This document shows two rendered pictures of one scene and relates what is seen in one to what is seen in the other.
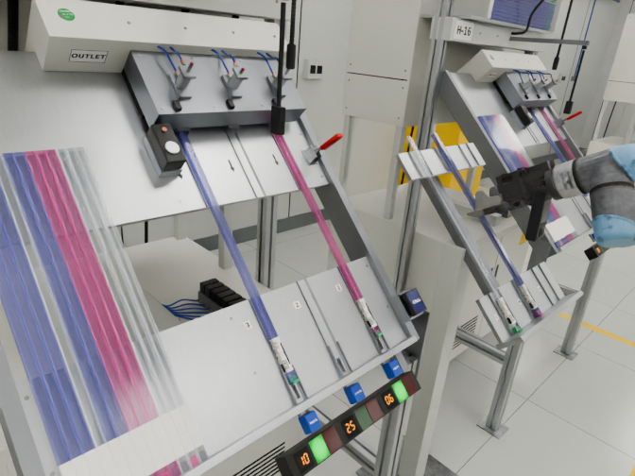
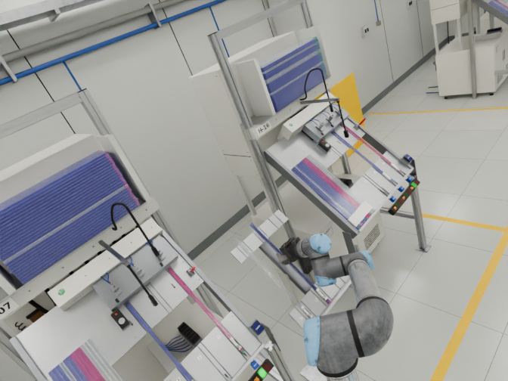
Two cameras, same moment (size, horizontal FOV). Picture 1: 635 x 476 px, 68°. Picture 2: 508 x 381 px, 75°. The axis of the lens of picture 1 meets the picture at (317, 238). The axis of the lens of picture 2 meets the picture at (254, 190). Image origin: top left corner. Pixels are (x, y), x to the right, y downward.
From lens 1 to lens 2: 93 cm
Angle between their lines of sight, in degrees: 12
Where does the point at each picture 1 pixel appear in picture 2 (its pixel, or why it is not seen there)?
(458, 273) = (290, 286)
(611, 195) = (315, 265)
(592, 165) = (306, 248)
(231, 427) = not seen: outside the picture
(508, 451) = not seen: hidden behind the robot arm
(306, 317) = (205, 361)
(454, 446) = not seen: hidden behind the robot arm
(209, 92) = (129, 281)
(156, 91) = (106, 298)
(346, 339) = (227, 361)
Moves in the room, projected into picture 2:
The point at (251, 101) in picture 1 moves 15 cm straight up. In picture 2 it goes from (150, 271) to (131, 246)
